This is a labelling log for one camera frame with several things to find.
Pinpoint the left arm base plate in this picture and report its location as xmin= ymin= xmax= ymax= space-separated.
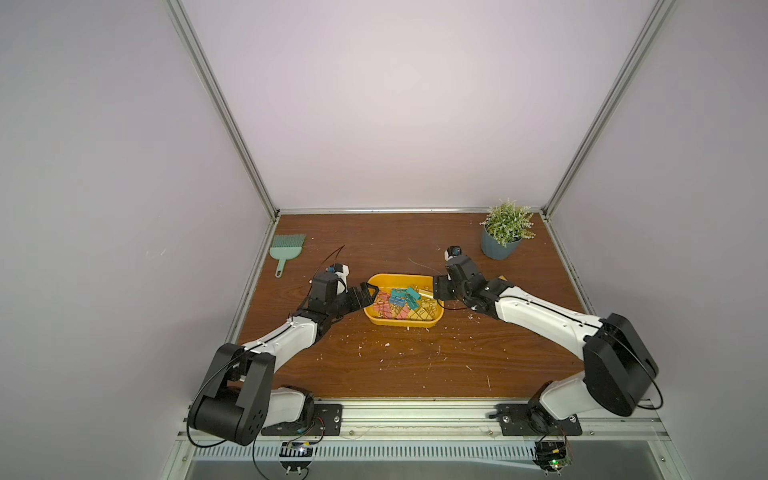
xmin=261 ymin=403 xmax=344 ymax=437

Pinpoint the aluminium front rail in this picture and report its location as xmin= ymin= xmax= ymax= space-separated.
xmin=176 ymin=398 xmax=672 ymax=443

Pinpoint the right controller board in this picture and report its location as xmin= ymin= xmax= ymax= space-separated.
xmin=533 ymin=441 xmax=571 ymax=473

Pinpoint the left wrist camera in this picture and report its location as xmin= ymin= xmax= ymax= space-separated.
xmin=327 ymin=263 xmax=349 ymax=295

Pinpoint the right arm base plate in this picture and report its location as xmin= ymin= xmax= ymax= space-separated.
xmin=488 ymin=403 xmax=583 ymax=437

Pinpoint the left controller board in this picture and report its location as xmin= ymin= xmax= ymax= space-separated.
xmin=278 ymin=441 xmax=315 ymax=479

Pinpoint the yellow plastic storage box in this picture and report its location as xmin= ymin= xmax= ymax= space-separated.
xmin=364 ymin=273 xmax=445 ymax=329

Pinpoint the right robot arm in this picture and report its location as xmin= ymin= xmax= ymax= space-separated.
xmin=433 ymin=246 xmax=659 ymax=429

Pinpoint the potted green plant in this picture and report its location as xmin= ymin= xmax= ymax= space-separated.
xmin=481 ymin=201 xmax=536 ymax=260

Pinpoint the controller board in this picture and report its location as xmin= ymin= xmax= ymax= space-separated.
xmin=278 ymin=441 xmax=315 ymax=479
xmin=533 ymin=441 xmax=571 ymax=473

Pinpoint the green plastic dustpan brush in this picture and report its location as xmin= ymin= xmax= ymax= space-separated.
xmin=269 ymin=234 xmax=306 ymax=278

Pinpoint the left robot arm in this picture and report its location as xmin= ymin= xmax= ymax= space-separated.
xmin=186 ymin=264 xmax=379 ymax=446

